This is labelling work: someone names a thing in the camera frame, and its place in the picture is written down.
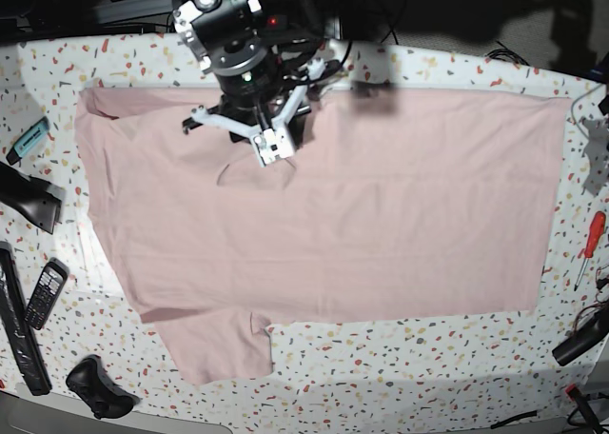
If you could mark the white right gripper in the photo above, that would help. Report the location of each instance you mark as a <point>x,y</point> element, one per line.
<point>268,133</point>

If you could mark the pink T-shirt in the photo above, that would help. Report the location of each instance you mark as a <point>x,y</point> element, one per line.
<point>404,203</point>

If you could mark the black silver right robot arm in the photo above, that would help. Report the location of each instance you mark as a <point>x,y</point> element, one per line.
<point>263,54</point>

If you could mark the black handheld device with grip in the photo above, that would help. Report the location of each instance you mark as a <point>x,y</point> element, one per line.
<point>37,200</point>

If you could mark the teal highlighter marker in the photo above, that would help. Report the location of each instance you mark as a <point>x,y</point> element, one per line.
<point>27,141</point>

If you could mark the black phone handset with keypad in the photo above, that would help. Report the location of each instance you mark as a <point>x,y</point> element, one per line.
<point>46,292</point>

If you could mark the black game controller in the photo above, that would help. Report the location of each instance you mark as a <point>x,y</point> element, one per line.
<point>90,382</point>

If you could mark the long black bar remote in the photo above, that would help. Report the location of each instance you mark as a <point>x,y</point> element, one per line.
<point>20,335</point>

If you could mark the red and black tool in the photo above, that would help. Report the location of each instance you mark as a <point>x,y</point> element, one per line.
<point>589,418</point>

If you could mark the black power strip red switch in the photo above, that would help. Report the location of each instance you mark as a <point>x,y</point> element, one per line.
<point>277,22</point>

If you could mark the aluminium frame rail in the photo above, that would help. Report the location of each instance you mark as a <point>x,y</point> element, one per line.
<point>129,9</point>

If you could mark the red handled screwdriver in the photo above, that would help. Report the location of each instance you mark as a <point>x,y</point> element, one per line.
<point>596,229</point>

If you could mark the black cylindrical device with wires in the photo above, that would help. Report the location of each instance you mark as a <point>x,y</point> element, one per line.
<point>585,338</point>

